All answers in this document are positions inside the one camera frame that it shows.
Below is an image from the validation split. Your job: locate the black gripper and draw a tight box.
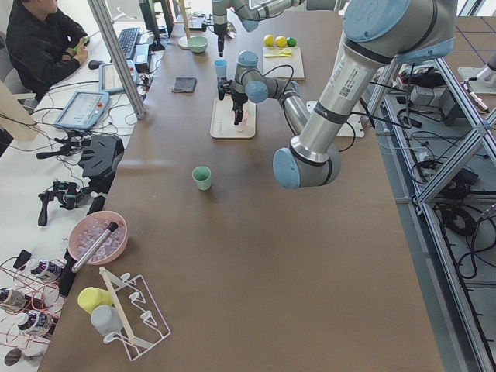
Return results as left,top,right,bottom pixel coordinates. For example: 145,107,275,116
231,88,248,126
215,23,226,57

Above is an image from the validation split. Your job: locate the pink cup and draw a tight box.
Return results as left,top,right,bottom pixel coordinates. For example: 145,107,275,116
234,111,248,133

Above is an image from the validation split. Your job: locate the blue cup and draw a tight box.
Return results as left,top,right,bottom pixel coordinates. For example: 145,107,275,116
214,58,227,79

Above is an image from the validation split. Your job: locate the green cup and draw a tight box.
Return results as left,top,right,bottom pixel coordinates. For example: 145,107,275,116
191,166,212,191

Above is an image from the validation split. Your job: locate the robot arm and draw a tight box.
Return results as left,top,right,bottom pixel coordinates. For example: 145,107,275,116
231,1,456,189
212,0,304,57

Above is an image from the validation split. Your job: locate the cream rabbit tray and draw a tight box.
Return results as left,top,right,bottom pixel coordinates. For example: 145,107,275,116
210,95,257,140

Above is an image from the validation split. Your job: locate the green bowl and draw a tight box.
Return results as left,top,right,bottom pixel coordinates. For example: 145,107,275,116
187,36,208,53

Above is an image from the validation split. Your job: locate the yellow plastic knife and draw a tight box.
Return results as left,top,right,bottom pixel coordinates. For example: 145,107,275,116
263,54,293,58

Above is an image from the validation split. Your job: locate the whole lemon upper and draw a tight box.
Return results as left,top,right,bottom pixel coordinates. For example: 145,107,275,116
263,34,274,47

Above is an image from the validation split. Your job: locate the whole lemon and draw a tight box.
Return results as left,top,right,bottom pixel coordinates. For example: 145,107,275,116
274,36,288,47
263,34,274,47

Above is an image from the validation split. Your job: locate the wooden cup stand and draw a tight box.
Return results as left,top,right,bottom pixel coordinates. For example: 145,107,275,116
172,0,191,50

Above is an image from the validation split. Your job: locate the grey folded cloth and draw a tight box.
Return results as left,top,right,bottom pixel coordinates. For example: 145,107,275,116
172,77,197,93

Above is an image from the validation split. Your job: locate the whole lemon lower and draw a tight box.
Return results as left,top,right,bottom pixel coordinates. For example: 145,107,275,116
274,36,288,47

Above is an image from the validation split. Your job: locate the wooden cutting board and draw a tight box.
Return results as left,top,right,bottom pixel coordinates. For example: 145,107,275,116
261,46,305,81

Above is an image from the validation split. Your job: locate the black monitor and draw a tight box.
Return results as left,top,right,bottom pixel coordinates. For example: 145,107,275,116
139,0,174,52

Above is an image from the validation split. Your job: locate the green lime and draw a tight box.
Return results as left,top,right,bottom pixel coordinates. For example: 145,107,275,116
287,37,297,47

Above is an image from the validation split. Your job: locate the black keyboard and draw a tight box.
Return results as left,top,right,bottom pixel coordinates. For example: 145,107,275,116
118,27,140,60

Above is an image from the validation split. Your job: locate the blue teach pendant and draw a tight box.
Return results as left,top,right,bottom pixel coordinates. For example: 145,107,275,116
53,91,109,130

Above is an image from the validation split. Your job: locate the steel muddler black tip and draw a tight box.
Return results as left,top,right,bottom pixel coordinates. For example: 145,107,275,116
71,222,119,274

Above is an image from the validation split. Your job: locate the seated person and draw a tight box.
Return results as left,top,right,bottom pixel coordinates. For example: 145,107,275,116
6,0,88,101

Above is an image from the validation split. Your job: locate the pink bowl with ice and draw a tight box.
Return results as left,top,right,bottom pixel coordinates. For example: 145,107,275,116
68,211,129,265

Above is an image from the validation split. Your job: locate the yellow cup on rack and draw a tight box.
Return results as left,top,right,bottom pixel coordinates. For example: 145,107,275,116
77,287,113,314

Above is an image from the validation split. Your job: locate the grey cup on rack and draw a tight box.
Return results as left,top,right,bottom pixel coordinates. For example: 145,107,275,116
91,305,123,336

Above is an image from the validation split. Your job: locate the aluminium frame post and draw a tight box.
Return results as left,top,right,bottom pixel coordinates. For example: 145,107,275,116
88,0,146,119

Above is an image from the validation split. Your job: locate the white wire cup rack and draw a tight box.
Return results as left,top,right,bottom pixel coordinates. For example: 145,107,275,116
99,267,172,362

